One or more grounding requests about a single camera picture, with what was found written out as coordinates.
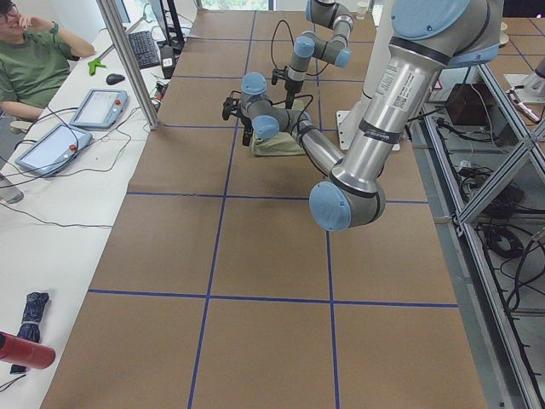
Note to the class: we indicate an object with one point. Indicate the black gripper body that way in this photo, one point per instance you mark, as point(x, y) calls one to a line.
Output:
point(291, 86)
point(246, 123)

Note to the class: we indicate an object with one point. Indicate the olive green long-sleeve shirt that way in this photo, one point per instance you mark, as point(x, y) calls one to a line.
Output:
point(277, 142)

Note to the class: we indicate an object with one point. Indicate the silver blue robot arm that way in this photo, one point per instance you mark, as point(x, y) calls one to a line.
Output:
point(333, 51)
point(419, 40)

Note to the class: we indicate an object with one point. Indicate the paper coffee cup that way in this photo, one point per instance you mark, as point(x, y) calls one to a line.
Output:
point(362, 9)

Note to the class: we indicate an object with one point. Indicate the black computer keyboard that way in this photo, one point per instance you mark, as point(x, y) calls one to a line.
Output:
point(145, 49)

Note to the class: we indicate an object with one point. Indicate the black computer mouse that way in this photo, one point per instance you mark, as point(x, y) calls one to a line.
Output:
point(114, 78)

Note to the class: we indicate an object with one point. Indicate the upper teach pendant tablet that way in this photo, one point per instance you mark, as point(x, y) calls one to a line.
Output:
point(100, 109)

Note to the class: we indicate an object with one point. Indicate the teach pendant tablet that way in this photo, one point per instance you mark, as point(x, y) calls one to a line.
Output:
point(54, 151)
point(100, 109)

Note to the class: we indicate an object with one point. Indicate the green plastic clip tool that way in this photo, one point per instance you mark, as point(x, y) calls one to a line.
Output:
point(94, 65)

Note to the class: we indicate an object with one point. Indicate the lower teach pendant tablet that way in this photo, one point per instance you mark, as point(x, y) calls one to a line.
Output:
point(54, 151)

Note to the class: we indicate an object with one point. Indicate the person in green shirt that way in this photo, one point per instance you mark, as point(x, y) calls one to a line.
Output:
point(35, 56)

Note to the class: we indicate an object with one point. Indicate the clear water bottle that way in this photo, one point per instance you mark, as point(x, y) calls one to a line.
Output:
point(9, 192)

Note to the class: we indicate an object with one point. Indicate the folded dark blue umbrella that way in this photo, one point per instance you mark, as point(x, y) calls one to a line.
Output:
point(30, 321)

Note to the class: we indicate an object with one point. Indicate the red cylindrical bottle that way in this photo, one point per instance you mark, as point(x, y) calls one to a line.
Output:
point(22, 352)

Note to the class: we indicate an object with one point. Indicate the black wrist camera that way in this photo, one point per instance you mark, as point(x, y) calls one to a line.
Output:
point(231, 108)
point(278, 75)

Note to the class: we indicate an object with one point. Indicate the aluminium frame post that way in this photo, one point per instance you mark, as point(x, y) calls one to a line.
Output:
point(120, 41)

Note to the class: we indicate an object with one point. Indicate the aluminium rail frame structure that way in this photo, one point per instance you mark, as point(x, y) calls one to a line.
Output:
point(482, 163)

